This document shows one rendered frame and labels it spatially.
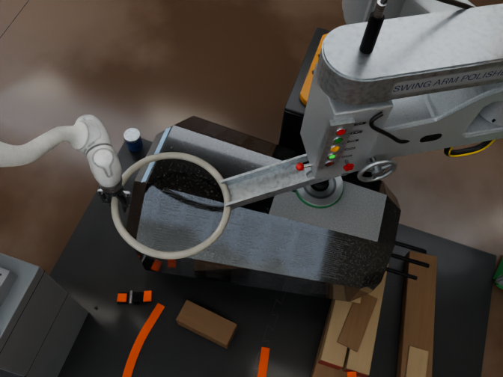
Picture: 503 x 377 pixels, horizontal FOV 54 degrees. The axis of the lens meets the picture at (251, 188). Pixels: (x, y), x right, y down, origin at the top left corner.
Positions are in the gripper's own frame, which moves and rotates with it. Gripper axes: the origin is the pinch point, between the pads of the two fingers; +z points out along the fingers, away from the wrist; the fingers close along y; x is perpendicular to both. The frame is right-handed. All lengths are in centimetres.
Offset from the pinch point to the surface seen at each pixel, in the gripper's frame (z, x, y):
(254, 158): -2, 29, 57
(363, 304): 53, -20, 122
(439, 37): -91, 23, 103
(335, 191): -6, 13, 93
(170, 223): 12.1, -0.8, 21.4
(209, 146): -0.3, 33.6, 36.0
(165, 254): -10.5, -23.7, 23.2
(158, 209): 8.9, 3.9, 15.6
